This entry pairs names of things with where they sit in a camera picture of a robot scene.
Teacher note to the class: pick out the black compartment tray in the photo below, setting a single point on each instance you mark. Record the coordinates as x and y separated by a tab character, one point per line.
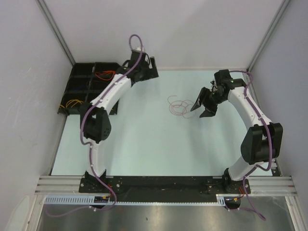
86	82

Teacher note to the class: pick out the white slotted cable duct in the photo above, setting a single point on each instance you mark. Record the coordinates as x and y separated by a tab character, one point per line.
94	200

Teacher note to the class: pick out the aluminium frame rail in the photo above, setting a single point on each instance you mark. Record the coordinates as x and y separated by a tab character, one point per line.
260	185

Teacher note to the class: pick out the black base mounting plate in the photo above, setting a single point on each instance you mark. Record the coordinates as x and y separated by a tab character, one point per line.
167	189

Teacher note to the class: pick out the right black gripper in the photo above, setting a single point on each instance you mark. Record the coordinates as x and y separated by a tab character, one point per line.
210	109

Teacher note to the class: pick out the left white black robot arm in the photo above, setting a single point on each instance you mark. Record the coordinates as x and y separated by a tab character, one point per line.
95	125

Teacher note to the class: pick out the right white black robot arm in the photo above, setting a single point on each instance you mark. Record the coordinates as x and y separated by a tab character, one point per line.
262	142

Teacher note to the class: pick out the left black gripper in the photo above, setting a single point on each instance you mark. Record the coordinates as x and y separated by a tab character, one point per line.
151	72

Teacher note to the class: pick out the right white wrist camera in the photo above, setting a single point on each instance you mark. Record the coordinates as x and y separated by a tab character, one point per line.
213	86

